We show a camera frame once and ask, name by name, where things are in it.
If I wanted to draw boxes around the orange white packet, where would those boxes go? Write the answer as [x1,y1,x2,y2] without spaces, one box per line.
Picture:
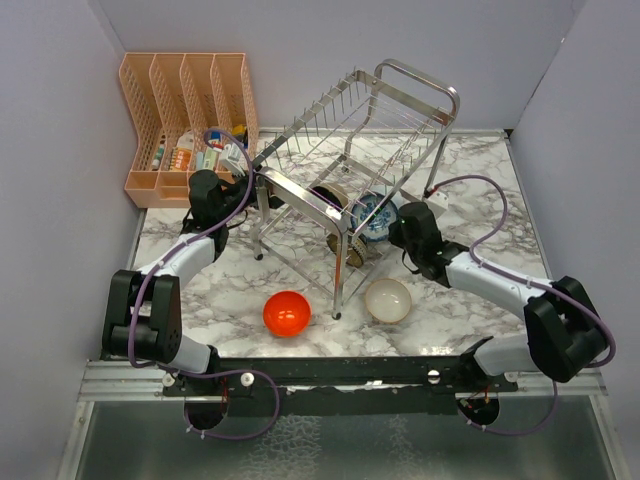
[170,130,195,171]

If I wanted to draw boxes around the blue and white bowl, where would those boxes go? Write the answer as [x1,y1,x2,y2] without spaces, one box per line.
[351,193,398,243]

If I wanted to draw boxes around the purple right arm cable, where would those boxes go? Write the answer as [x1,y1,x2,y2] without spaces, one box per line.
[425,175,619,436]

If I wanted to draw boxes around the peach plastic file organizer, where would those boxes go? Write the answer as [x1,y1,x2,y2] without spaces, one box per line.
[119,52,259,208]

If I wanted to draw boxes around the black aluminium frame rail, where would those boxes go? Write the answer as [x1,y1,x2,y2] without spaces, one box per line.
[80,344,606,419]

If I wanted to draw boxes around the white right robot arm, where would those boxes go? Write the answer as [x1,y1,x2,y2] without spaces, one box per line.
[389,202,610,391]

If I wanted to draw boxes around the steel wire dish rack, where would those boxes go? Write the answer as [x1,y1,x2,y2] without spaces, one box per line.
[251,59,461,319]

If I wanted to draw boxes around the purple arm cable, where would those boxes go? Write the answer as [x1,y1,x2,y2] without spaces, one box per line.
[125,130,285,443]
[425,175,619,436]

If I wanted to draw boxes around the small green white tube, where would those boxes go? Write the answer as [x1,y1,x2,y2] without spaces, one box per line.
[151,143,165,171]

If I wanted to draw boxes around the red bowl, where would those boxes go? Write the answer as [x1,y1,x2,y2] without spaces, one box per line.
[263,290,312,337]

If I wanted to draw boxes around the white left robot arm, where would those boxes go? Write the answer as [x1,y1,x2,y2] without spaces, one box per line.
[102,170,256,395]

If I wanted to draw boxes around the black bowl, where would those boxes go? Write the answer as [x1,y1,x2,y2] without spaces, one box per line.
[311,182,349,212]

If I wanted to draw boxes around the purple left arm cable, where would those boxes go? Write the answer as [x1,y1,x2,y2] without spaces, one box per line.
[125,130,285,443]

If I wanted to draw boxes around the white blue tube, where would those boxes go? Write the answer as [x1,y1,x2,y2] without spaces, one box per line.
[203,133,224,171]

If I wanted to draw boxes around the beige speckled bowl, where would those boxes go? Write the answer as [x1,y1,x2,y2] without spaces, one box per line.
[364,278,413,324]

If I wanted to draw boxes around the dark patterned cream-inside bowl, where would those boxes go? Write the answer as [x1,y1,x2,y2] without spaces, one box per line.
[326,234,368,268]

